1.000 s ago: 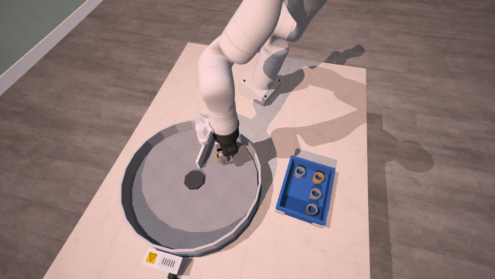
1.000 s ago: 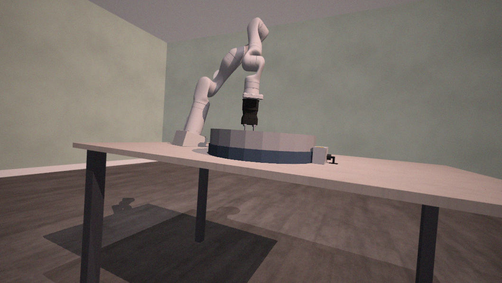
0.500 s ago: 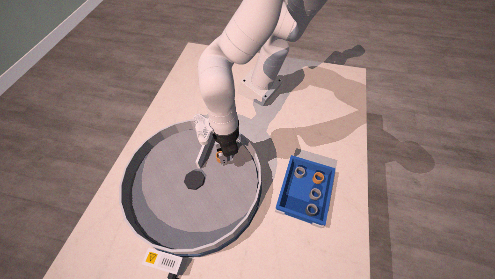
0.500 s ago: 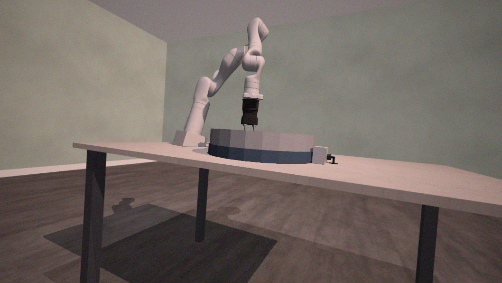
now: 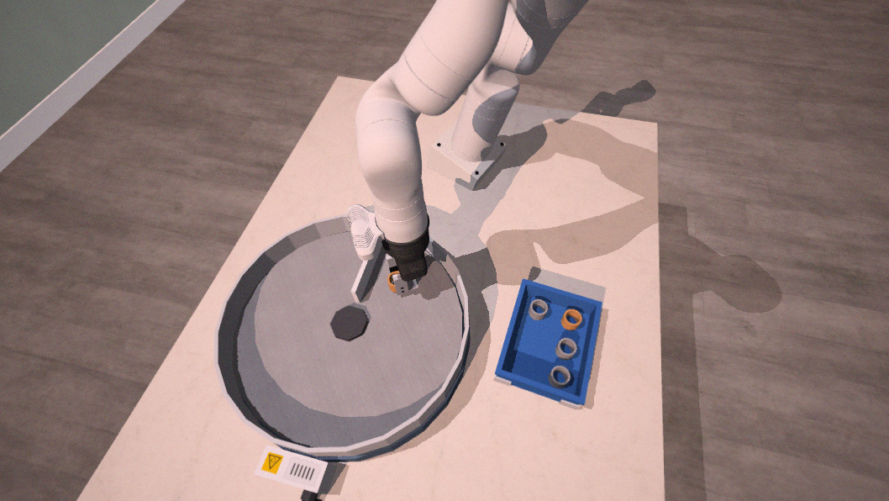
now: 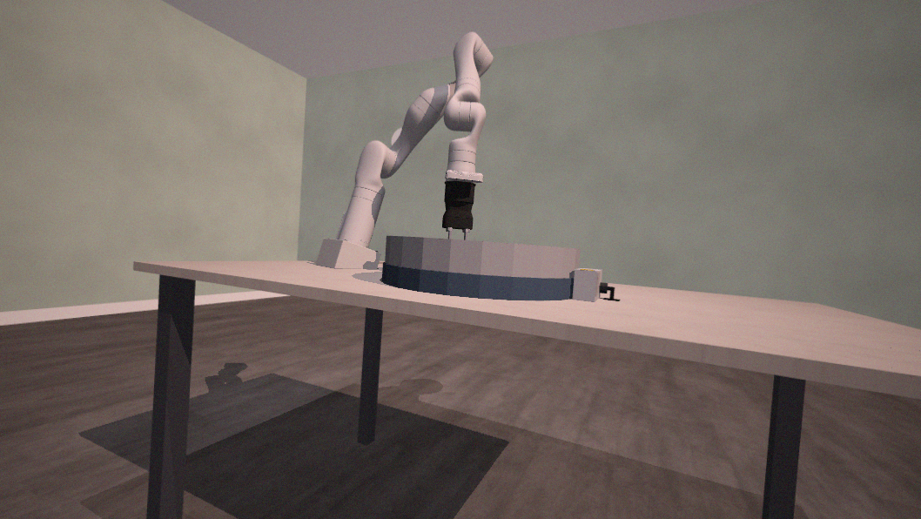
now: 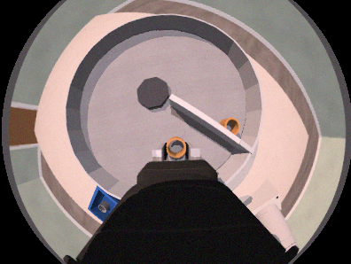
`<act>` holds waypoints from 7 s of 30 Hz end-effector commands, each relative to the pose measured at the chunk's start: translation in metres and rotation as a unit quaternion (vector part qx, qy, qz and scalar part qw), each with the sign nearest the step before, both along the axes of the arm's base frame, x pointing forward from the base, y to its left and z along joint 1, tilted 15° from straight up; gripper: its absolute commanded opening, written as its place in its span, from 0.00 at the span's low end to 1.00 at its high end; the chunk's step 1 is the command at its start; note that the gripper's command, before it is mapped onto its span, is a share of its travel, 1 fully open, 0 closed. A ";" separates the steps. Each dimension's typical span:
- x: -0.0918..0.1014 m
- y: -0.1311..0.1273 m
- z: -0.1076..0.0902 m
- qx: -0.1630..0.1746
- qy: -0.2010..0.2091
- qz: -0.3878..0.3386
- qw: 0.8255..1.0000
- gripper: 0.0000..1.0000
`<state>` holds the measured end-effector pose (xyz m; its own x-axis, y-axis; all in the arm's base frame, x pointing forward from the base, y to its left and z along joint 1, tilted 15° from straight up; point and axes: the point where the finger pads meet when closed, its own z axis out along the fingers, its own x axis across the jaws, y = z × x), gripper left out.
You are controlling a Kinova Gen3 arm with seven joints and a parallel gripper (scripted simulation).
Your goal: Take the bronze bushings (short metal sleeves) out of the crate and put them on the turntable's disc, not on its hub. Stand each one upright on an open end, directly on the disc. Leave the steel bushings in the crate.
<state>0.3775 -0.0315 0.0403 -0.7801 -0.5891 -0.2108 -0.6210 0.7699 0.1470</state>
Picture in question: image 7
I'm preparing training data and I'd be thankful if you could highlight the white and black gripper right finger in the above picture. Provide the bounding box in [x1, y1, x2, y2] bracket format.
[185, 142, 200, 160]

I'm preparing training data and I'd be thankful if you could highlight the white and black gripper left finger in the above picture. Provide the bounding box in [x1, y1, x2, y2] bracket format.
[152, 143, 168, 161]

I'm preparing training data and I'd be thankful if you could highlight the blue crate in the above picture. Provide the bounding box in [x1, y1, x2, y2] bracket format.
[88, 186, 120, 221]

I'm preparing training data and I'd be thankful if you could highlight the bronze bushing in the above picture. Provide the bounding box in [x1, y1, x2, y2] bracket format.
[167, 136, 186, 158]
[220, 118, 240, 135]

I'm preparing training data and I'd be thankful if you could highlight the grey metal bushing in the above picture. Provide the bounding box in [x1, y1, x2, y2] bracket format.
[98, 201, 110, 213]

